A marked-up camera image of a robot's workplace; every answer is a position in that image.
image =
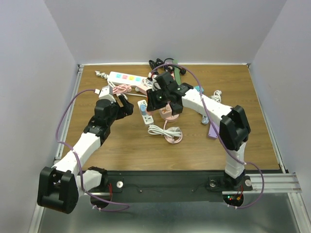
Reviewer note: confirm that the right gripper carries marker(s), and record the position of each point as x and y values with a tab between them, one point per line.
152	104

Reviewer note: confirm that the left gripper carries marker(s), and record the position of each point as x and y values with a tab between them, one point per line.
127	110

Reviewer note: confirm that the blue plug adapter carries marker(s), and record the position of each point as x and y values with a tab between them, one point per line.
142	108

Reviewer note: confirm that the small white power strip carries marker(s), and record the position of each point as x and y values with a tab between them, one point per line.
148	120

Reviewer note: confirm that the black cube socket adapter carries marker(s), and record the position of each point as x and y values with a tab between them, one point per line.
176	108

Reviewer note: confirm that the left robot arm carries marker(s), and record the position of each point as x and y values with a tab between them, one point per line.
61	185

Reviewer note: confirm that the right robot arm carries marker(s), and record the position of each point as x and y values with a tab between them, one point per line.
230	123

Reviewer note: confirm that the pink power strip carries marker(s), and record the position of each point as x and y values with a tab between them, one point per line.
142	88

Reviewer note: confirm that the pink cube adapter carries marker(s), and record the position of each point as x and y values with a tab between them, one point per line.
165	112

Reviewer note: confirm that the pink round socket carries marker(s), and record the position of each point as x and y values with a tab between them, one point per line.
171	118

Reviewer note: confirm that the white colourful power strip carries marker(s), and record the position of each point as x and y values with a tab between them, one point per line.
122	78

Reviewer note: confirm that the green power strip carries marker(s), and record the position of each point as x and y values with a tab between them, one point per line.
177	75

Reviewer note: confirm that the teal power strip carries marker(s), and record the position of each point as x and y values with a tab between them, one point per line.
199	89

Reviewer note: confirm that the purple power strip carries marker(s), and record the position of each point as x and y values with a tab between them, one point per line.
212	133

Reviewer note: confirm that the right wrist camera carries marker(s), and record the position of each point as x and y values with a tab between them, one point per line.
152	82

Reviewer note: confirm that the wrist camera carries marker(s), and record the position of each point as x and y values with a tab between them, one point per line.
106	93
152	82

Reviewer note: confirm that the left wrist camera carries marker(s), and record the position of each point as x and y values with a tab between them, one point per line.
106	93

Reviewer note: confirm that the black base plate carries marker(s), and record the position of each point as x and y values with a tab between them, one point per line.
170	186

